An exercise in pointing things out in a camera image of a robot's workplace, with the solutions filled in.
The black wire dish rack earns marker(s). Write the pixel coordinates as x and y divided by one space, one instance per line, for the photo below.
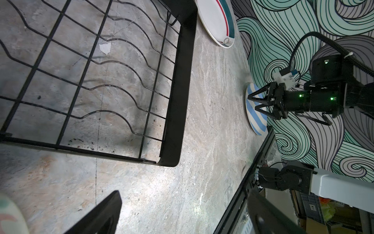
105 79

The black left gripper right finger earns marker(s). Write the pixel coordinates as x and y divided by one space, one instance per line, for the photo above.
267 219

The cream floral painted plate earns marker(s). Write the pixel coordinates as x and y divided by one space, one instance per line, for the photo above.
12 220

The blue striped plate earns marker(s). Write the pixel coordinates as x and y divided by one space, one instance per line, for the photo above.
258 121

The white plate green red rim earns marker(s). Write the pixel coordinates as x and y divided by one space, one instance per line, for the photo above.
218 21

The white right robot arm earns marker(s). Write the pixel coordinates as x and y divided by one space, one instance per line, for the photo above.
324 102

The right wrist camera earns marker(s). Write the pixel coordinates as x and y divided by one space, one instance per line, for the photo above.
286 77

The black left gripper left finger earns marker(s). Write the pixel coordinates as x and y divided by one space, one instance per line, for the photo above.
103 219

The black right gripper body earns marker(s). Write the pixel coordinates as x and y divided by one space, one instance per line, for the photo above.
283 102

